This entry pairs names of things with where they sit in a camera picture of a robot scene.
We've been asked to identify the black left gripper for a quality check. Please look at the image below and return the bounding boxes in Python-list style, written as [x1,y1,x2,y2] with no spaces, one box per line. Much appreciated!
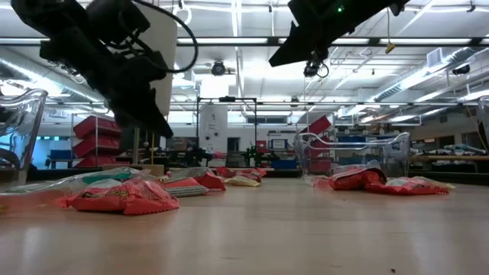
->
[40,37,175,139]

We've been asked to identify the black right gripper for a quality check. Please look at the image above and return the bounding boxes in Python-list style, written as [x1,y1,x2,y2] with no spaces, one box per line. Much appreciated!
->
[268,0,347,68]

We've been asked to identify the teal clear-wrapped candy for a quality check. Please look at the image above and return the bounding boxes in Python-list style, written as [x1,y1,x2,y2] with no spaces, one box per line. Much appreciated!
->
[76,167,152,188]

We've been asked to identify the orange packet with white label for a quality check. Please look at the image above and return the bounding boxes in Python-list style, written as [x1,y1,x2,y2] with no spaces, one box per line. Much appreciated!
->
[57,178,180,216]
[364,176,451,196]

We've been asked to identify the pink clear-wrapped candy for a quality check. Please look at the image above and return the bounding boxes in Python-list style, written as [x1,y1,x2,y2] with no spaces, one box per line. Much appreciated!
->
[0,182,77,213]

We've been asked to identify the candy packets centre pile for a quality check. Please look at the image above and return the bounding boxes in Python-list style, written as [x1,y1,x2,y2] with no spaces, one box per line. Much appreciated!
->
[167,167,227,192]

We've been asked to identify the orange Reese's candy packet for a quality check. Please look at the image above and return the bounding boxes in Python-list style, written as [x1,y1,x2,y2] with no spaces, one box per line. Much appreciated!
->
[238,167,267,183]
[215,166,238,179]

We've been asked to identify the yellow candy bar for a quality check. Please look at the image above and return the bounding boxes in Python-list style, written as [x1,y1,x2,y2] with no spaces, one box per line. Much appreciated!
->
[414,175,457,191]
[224,175,262,188]

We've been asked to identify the silver pink candy bar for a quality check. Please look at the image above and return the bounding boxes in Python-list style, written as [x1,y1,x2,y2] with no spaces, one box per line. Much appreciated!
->
[331,160,383,176]

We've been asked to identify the orange red candy bar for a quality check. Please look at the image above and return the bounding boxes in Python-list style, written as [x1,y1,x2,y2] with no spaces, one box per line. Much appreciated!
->
[304,173,332,189]

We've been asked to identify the black background monitor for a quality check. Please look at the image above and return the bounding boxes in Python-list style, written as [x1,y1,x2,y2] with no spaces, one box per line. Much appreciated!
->
[120,128,164,152]

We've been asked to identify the white shade wooden base lamp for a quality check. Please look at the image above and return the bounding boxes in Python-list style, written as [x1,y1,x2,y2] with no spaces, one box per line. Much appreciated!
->
[102,2,179,179]

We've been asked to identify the white column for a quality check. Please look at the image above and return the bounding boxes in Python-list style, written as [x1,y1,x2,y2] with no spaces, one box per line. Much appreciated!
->
[199,105,229,154]

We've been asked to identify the tilted red storage bin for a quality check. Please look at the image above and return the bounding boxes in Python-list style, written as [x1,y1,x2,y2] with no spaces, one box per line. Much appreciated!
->
[303,115,332,135]

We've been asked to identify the blue shelf bins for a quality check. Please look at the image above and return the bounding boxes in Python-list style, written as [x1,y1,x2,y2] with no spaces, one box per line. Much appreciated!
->
[338,135,398,144]

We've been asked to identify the green black background robot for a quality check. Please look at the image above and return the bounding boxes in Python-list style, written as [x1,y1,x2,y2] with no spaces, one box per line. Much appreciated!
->
[244,146,280,167]

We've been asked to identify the blue storage bin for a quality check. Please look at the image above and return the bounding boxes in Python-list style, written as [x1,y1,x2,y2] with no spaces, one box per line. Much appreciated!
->
[270,159,299,170]

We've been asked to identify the clear plastic bin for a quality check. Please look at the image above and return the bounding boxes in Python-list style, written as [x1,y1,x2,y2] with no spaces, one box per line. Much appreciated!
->
[293,131,412,180]
[477,95,489,152]
[0,87,49,192]

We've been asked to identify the white air vent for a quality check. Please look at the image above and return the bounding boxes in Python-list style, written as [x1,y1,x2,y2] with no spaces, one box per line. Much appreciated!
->
[426,47,444,69]

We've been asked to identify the wooden workbench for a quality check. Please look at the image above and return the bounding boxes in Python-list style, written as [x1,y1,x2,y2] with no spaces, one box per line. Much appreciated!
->
[410,154,489,162]

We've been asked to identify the black frame stand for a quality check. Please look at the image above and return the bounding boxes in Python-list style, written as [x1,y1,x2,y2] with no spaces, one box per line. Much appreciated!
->
[196,95,259,161]

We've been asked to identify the yellow hanging cord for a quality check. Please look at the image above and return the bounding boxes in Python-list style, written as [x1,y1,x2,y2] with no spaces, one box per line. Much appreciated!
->
[384,7,397,54]

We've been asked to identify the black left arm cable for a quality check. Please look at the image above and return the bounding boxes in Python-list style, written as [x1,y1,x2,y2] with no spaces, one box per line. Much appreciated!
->
[131,0,199,73]

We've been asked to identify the silver ventilation duct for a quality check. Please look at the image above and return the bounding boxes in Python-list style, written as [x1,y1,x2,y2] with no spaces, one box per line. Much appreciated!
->
[0,47,104,104]

